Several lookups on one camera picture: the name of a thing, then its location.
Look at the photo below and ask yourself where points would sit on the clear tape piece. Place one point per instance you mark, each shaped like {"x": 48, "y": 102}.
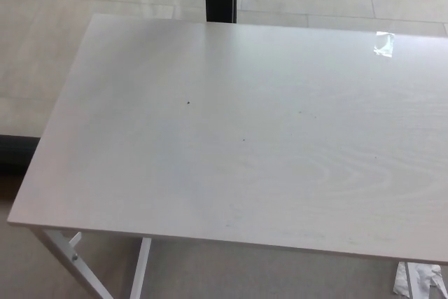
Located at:
{"x": 384, "y": 44}

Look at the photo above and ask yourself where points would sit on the crumpled white paper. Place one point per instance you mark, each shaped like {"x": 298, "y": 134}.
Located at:
{"x": 425, "y": 276}

